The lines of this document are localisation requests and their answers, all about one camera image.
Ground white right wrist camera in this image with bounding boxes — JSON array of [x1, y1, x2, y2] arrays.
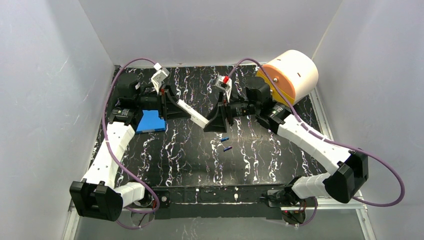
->
[[215, 75, 232, 102]]

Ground white remote control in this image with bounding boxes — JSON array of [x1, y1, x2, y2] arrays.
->
[[177, 99, 209, 129]]

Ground white round drawer cabinet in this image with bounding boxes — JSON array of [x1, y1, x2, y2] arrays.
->
[[256, 49, 319, 105]]

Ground blue battery lower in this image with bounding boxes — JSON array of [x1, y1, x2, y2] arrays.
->
[[223, 146, 233, 152]]

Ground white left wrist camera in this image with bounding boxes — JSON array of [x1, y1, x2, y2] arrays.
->
[[150, 62, 170, 94]]

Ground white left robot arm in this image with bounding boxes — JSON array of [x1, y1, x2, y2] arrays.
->
[[69, 70, 189, 222]]

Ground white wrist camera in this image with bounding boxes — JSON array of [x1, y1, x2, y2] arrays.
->
[[150, 62, 170, 94], [215, 75, 232, 102]]

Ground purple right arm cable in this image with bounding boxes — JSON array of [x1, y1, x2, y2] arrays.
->
[[227, 58, 406, 228]]

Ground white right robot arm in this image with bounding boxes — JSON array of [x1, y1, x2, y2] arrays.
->
[[203, 77, 369, 205]]

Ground blue flat box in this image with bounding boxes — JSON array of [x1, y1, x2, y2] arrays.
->
[[135, 110, 167, 134]]

